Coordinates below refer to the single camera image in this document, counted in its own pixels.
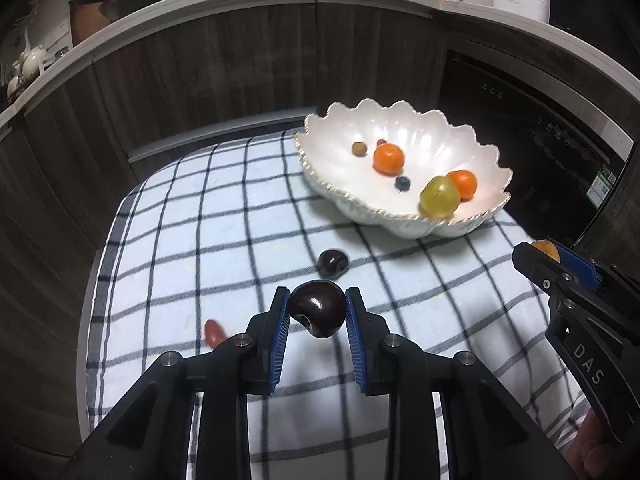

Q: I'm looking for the checkered white cloth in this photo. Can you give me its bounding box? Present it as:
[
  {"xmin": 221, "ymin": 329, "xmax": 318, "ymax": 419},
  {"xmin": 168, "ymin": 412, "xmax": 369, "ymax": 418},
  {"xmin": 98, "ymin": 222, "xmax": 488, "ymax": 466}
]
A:
[{"xmin": 85, "ymin": 127, "xmax": 591, "ymax": 480}]

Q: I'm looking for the black built-in dishwasher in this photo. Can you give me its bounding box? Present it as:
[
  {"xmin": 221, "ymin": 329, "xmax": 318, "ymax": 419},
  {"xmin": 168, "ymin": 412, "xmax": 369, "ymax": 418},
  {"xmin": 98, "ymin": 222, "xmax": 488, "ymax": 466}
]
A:
[{"xmin": 435, "ymin": 50, "xmax": 636, "ymax": 253}]

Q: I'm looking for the dark purple plum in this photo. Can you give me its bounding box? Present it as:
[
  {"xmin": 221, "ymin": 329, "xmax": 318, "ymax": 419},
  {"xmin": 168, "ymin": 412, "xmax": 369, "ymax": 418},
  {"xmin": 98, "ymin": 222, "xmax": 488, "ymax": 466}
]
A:
[
  {"xmin": 317, "ymin": 249, "xmax": 350, "ymax": 279},
  {"xmin": 290, "ymin": 281, "xmax": 348, "ymax": 338}
]

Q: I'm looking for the orange tangerine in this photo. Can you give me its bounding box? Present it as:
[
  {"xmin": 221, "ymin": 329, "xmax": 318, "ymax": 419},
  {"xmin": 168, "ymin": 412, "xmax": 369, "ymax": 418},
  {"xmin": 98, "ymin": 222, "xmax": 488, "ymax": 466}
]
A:
[
  {"xmin": 373, "ymin": 143, "xmax": 405, "ymax": 176},
  {"xmin": 446, "ymin": 170, "xmax": 479, "ymax": 201}
]

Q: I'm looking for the wooden cutting board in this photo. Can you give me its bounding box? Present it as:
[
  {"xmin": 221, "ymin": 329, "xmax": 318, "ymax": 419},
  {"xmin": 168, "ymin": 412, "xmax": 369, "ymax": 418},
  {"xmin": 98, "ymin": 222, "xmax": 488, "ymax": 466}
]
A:
[{"xmin": 69, "ymin": 0, "xmax": 132, "ymax": 46}]

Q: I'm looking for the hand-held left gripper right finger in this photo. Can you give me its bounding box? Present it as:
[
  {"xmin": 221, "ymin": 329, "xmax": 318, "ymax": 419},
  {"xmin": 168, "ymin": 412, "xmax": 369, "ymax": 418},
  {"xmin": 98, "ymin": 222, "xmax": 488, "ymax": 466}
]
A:
[{"xmin": 345, "ymin": 286, "xmax": 576, "ymax": 480}]

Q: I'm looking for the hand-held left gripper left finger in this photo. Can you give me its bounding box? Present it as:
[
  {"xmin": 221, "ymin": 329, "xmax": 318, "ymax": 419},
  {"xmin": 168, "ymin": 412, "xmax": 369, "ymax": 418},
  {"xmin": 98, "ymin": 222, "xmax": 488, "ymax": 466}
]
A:
[{"xmin": 60, "ymin": 286, "xmax": 292, "ymax": 480}]

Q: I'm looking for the dark wood kitchen cabinet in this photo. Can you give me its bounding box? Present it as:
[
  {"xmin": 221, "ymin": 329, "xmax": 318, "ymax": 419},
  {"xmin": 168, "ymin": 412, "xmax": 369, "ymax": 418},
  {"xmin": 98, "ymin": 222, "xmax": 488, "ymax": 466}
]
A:
[{"xmin": 0, "ymin": 2, "xmax": 448, "ymax": 451}]

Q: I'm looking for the silver drawer handle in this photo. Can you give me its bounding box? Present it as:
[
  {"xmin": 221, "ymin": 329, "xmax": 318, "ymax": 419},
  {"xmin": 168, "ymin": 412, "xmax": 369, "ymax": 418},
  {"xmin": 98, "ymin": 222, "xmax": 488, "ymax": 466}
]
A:
[{"xmin": 129, "ymin": 107, "xmax": 318, "ymax": 164}]

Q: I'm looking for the green plum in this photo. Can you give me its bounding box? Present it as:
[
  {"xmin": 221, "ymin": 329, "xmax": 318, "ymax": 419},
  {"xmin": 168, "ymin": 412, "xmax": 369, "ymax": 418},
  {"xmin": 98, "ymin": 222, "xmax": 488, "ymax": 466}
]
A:
[{"xmin": 419, "ymin": 176, "xmax": 461, "ymax": 219}]

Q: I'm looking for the white scalloped bowl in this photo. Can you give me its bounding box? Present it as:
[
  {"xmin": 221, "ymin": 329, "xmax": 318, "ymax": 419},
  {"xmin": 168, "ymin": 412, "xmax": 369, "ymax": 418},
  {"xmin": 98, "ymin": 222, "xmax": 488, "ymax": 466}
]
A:
[{"xmin": 294, "ymin": 99, "xmax": 514, "ymax": 240}]

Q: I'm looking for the white teapot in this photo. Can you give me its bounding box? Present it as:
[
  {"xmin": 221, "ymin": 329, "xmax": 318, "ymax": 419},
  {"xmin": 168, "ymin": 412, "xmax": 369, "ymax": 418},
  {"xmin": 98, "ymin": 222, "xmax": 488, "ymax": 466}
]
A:
[{"xmin": 19, "ymin": 44, "xmax": 52, "ymax": 76}]

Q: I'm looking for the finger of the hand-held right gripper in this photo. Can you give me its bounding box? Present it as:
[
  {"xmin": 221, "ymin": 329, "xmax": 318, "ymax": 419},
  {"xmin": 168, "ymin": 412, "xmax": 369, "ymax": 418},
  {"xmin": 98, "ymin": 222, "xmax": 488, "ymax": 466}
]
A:
[
  {"xmin": 552, "ymin": 246, "xmax": 608, "ymax": 293},
  {"xmin": 511, "ymin": 242, "xmax": 576, "ymax": 293}
]

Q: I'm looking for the person's right hand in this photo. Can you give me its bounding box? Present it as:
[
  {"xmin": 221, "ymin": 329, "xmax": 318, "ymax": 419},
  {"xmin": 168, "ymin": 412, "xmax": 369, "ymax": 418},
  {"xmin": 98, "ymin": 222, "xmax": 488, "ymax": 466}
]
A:
[{"xmin": 575, "ymin": 407, "xmax": 640, "ymax": 480}]

